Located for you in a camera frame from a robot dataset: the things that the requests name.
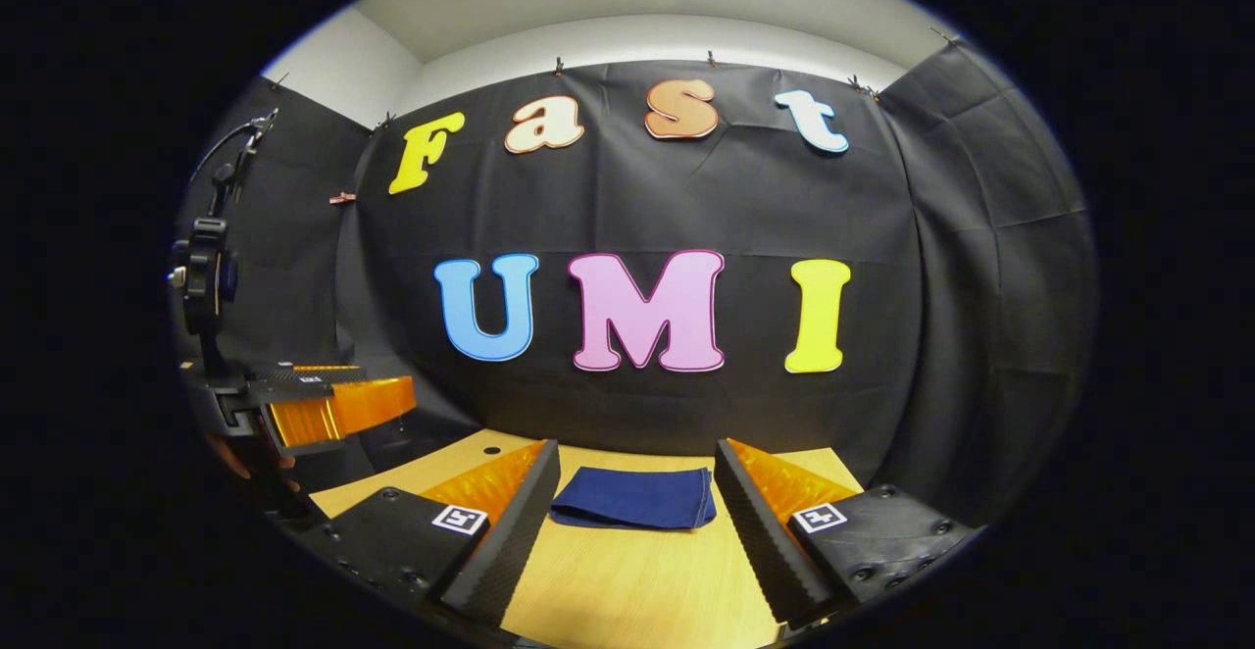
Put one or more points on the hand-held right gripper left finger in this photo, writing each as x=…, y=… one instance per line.
x=515, y=546

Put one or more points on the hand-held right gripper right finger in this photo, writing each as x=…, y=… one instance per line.
x=760, y=541

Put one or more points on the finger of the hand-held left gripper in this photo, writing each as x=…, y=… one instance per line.
x=353, y=409
x=294, y=379

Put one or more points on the blue denim jeans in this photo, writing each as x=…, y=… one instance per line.
x=632, y=497

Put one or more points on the small red cloth clip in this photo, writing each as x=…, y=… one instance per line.
x=342, y=198

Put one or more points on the black backdrop cloth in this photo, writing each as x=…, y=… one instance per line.
x=637, y=198

